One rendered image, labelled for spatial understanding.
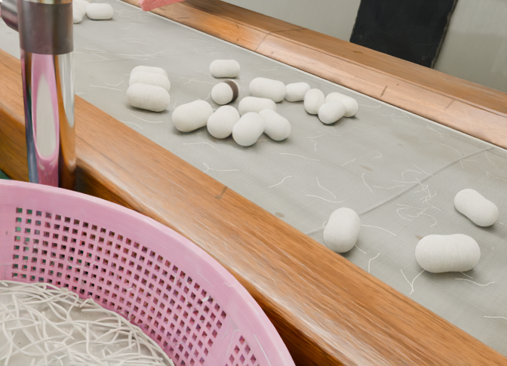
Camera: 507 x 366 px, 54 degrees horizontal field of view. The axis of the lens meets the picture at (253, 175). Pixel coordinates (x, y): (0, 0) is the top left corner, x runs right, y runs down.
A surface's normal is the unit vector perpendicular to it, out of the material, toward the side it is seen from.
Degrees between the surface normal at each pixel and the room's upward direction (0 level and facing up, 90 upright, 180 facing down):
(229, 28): 45
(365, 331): 0
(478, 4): 90
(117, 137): 0
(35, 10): 90
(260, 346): 75
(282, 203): 0
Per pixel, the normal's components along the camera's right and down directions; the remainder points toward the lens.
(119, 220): -0.33, 0.14
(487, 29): -0.59, 0.29
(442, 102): -0.36, -0.43
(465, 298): 0.15, -0.87
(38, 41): 0.05, 0.48
